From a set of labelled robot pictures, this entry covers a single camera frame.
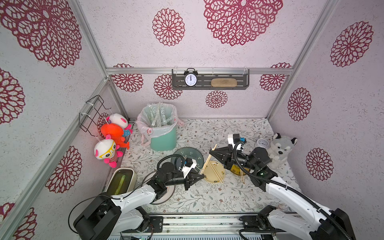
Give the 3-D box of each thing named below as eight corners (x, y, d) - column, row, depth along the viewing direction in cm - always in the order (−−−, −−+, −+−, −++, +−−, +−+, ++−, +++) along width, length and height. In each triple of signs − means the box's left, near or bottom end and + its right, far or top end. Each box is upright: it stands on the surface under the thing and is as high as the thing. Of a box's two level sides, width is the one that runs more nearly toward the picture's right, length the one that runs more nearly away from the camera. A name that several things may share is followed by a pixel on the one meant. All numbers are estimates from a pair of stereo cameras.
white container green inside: (110, 195, 85) (105, 191, 80) (118, 172, 94) (113, 167, 88) (133, 195, 85) (129, 191, 80) (139, 172, 94) (135, 167, 88)
